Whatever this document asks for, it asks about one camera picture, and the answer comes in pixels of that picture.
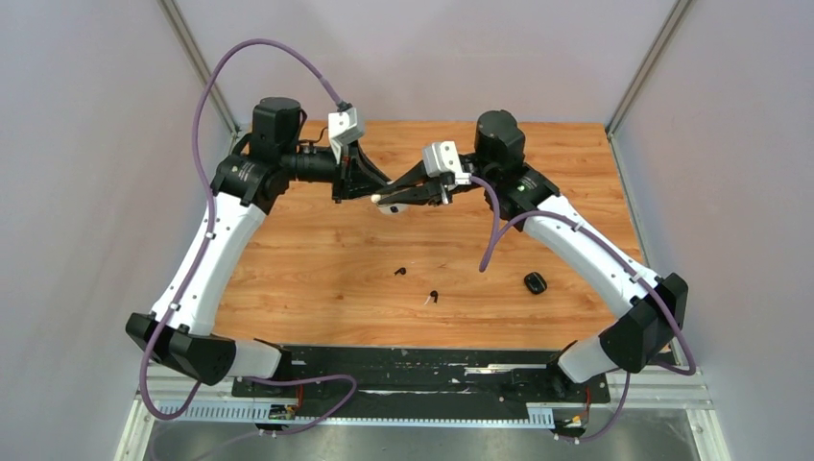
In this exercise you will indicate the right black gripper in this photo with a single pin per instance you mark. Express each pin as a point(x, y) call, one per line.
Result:
point(433, 195)

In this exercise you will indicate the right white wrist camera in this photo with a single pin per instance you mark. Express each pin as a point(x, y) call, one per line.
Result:
point(441, 161)

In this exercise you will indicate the right aluminium frame post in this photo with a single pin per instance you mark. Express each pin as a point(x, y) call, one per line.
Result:
point(664, 35)

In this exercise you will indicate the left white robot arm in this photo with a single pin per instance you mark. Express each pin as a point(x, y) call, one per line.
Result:
point(178, 331)

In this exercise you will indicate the slotted cable duct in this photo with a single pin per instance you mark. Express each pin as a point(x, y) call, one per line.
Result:
point(268, 413)

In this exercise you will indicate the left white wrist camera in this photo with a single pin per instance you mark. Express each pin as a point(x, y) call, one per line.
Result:
point(344, 127)

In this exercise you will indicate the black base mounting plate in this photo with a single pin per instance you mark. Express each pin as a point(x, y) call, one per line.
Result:
point(425, 383)

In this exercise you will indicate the aluminium frame post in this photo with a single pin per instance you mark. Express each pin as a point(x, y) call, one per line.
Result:
point(664, 35)
point(191, 49)

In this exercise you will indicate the left aluminium frame post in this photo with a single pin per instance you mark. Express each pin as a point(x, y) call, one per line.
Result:
point(191, 49)

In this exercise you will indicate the white earbud charging case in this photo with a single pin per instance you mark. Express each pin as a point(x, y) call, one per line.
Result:
point(387, 209)

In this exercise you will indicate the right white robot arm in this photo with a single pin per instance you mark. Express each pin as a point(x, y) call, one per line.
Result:
point(648, 308)

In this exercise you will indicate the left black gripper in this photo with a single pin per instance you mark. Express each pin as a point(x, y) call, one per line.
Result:
point(353, 175)

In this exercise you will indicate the black earbud charging case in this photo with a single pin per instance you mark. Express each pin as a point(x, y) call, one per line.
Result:
point(535, 283)

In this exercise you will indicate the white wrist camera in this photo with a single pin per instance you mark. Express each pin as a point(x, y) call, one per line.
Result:
point(441, 161)
point(344, 127)

